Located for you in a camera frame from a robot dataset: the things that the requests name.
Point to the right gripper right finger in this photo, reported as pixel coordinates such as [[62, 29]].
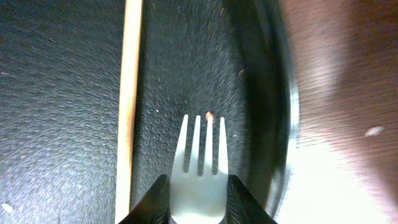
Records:
[[242, 207]]

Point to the black round tray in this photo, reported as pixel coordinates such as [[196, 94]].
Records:
[[60, 78]]

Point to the wooden chopstick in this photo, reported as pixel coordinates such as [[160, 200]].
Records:
[[127, 105]]

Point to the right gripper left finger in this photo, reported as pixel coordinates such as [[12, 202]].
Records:
[[153, 207]]

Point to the white plastic fork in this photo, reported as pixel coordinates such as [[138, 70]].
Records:
[[199, 198]]

